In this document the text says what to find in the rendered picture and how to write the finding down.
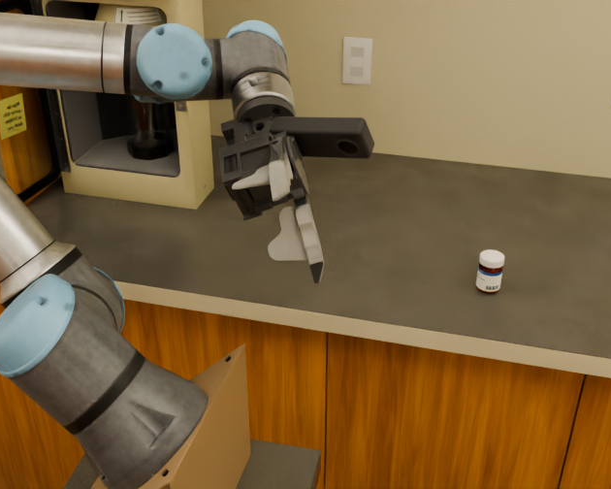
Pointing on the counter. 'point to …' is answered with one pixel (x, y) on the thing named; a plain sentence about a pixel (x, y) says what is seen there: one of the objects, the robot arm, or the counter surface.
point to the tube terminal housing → (144, 185)
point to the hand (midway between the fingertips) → (305, 244)
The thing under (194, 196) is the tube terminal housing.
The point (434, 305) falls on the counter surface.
